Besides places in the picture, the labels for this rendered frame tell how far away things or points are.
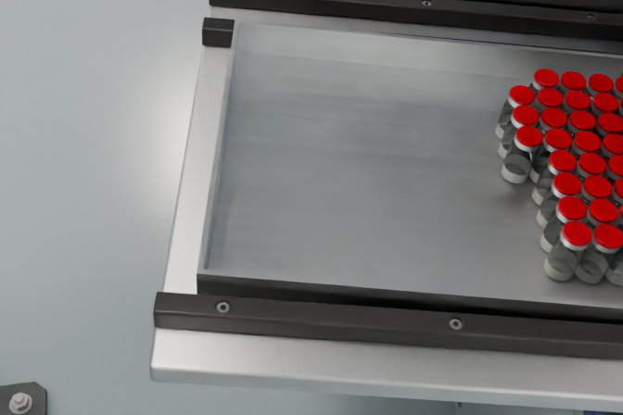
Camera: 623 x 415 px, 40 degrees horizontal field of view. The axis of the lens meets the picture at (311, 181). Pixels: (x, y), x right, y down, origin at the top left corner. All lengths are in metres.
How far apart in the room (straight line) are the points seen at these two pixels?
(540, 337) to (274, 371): 0.18
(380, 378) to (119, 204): 1.26
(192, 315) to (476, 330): 0.19
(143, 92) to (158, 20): 0.25
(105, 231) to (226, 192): 1.10
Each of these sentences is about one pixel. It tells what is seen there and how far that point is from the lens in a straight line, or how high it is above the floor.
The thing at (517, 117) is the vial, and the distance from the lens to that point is 0.69.
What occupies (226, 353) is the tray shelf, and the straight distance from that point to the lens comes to 0.58.
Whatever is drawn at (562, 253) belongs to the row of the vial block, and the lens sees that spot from 0.63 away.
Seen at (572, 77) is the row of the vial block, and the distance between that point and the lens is 0.74.
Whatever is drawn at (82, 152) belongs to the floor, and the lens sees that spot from 1.88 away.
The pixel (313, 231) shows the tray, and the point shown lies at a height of 0.88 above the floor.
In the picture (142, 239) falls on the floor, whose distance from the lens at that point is 1.73.
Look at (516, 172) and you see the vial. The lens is 0.69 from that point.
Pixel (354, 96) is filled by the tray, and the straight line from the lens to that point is 0.74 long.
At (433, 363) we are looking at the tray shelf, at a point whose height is 0.88.
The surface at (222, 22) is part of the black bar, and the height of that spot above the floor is 0.90.
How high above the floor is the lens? 1.39
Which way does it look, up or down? 50 degrees down
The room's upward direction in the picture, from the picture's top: 8 degrees clockwise
